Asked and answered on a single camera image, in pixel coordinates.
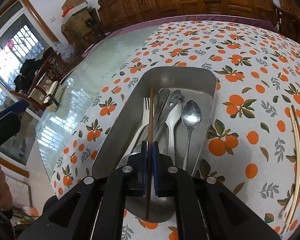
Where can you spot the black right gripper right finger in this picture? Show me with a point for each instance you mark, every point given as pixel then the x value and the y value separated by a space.
pixel 162 181

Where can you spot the orange print tablecloth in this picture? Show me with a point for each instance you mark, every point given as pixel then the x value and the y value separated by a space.
pixel 251 149

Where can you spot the carved wooden armchair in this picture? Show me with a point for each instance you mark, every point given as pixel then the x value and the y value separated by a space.
pixel 289 17

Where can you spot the dark steel spoon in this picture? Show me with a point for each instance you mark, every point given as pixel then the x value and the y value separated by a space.
pixel 190 117

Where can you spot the small wooden chair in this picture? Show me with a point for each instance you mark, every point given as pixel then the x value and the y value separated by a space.
pixel 37 76

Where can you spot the matte steel spoon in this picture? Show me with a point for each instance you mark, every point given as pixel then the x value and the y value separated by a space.
pixel 171 121

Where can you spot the carved wooden bench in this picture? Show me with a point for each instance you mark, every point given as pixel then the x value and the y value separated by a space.
pixel 116 14

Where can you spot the white ceramic spoon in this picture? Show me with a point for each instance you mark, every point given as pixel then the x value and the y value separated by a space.
pixel 288 207

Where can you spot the dark brown chopstick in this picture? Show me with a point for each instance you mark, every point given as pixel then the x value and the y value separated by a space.
pixel 296 118
pixel 149 155

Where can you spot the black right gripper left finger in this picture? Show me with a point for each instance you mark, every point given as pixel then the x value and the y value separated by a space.
pixel 137 180

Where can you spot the white plastic fork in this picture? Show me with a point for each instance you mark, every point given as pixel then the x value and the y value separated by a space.
pixel 144 123

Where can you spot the grey metal tray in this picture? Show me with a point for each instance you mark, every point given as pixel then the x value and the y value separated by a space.
pixel 112 170

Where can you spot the smiley handle steel spoon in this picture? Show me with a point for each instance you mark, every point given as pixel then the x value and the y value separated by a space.
pixel 170 103

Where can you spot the barred window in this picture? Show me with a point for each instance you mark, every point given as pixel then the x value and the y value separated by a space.
pixel 21 38

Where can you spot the light wooden chopstick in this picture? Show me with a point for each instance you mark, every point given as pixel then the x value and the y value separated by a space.
pixel 287 225
pixel 297 167

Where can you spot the stacked cardboard boxes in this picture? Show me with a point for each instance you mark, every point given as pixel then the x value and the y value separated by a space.
pixel 80 24

